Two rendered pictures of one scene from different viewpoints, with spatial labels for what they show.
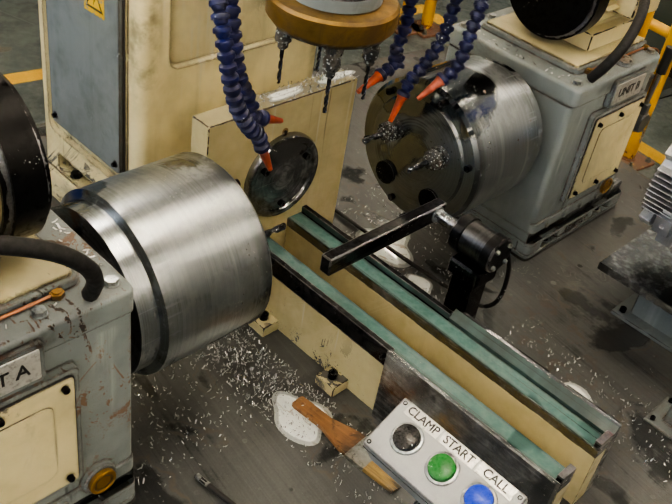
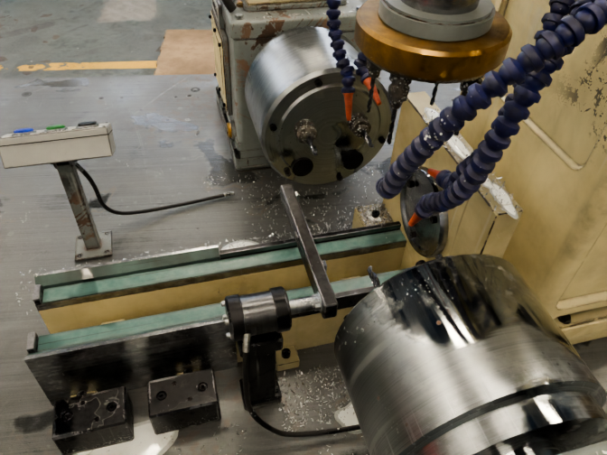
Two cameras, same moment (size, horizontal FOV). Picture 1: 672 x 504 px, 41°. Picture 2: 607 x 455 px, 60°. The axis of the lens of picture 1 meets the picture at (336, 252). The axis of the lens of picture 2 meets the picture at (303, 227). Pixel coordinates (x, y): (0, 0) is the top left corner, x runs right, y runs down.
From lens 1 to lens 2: 1.48 m
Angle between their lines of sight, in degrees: 83
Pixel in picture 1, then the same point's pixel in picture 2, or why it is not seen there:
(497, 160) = (352, 359)
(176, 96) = not seen: hidden behind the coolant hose
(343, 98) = (479, 217)
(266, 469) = (219, 223)
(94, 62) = not seen: hidden behind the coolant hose
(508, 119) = (396, 365)
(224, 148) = (406, 125)
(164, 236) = (276, 47)
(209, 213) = (288, 63)
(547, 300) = not seen: outside the picture
